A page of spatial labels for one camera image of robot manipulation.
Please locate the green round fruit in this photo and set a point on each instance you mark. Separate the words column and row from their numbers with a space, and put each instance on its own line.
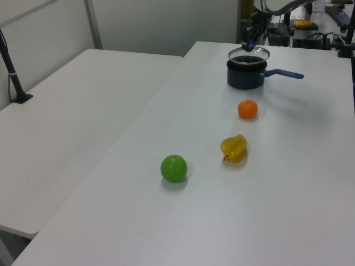
column 174, row 168

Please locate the black keyboard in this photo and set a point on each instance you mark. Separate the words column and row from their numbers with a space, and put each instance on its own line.
column 338, row 14

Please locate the black electronics box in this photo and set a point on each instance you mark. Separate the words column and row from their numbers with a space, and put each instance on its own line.
column 310, row 42

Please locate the yellow box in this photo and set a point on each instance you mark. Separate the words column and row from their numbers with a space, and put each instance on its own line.
column 302, row 23

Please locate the black camera stand pole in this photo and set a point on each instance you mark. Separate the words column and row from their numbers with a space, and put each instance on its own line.
column 11, row 73

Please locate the glass lid with blue knob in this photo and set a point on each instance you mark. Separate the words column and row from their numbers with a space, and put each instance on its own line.
column 251, row 56

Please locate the yellow star fruit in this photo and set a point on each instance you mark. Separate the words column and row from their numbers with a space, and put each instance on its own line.
column 235, row 149

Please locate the grey partition post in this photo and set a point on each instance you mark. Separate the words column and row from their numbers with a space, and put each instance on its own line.
column 93, row 22

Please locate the clear plastic bottle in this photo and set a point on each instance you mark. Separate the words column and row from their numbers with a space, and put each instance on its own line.
column 318, row 14

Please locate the black clamp stand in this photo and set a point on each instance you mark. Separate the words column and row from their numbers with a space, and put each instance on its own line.
column 346, row 45

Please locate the orange fruit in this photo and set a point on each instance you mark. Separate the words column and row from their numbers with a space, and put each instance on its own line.
column 247, row 109

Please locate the dark blue saucepan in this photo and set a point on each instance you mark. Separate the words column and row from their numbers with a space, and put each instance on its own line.
column 244, row 79

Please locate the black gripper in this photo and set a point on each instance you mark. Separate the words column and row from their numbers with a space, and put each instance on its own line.
column 259, row 22

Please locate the brown wooden panel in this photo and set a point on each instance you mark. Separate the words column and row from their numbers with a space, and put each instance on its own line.
column 247, row 9

